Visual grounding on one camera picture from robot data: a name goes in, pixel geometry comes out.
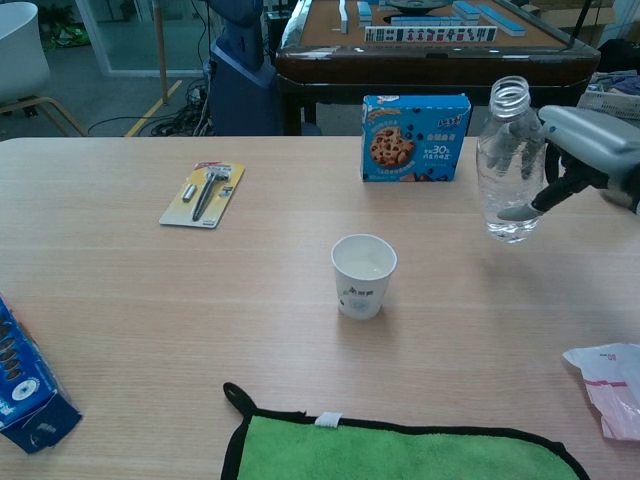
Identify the green cloth with black trim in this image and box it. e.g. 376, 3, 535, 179
221, 382, 592, 480

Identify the long blue sandwich cookie box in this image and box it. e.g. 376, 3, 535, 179
0, 294, 83, 455

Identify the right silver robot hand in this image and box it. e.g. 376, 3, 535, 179
497, 105, 640, 222

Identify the white paper cup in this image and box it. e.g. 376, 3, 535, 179
330, 233, 398, 321

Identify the row of white mahjong tiles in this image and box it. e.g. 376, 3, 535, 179
364, 25, 499, 44

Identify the white chair with wooden legs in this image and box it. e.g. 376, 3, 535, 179
0, 1, 89, 137

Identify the razor in yellow blister pack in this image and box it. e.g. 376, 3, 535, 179
158, 161, 247, 231

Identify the blue chocolate chip cookie box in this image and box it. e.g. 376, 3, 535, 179
361, 94, 472, 184

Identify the wooden pole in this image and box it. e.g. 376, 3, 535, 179
152, 0, 169, 105

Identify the pink and white plastic bag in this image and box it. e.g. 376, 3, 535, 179
562, 342, 640, 442

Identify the dark wooden mahjong table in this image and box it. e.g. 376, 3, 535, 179
275, 0, 602, 137

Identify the white plastic laundry basket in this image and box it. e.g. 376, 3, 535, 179
574, 72, 640, 119

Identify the bundle of black floor cables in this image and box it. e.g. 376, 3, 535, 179
87, 79, 216, 137

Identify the transparent plastic water bottle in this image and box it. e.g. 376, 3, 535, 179
475, 75, 549, 245

